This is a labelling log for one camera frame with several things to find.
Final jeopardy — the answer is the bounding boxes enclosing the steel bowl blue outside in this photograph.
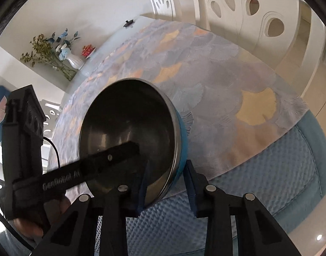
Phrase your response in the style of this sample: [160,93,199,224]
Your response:
[79,78,188,210]

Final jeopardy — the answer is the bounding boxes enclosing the person's left hand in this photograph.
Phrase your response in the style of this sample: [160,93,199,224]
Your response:
[13,196,71,239]

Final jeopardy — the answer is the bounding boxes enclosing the teal quilted seat cushion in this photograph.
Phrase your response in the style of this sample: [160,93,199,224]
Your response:
[127,112,326,255]

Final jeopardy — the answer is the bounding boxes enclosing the white chair left side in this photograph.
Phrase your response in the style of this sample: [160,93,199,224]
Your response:
[40,99,61,139]

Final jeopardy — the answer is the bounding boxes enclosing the white ribbed flower vase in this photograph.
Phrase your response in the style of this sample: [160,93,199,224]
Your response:
[66,53,85,70]

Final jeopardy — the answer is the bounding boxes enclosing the glass vase green stems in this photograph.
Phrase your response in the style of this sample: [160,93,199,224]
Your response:
[20,29,80,81]

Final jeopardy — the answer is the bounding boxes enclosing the leaf pattern table mat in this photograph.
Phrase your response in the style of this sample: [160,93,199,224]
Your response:
[48,19,308,179]

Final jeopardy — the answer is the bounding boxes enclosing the red lidded pot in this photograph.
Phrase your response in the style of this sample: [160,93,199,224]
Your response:
[81,45,95,59]

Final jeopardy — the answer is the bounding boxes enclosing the black pot lid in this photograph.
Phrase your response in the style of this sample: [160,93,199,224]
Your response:
[124,20,134,28]

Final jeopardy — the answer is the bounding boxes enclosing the white chair right side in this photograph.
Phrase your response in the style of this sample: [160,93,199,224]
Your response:
[188,0,326,97]

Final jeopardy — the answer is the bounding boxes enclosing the black cable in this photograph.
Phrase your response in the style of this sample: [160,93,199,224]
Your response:
[42,136,60,168]

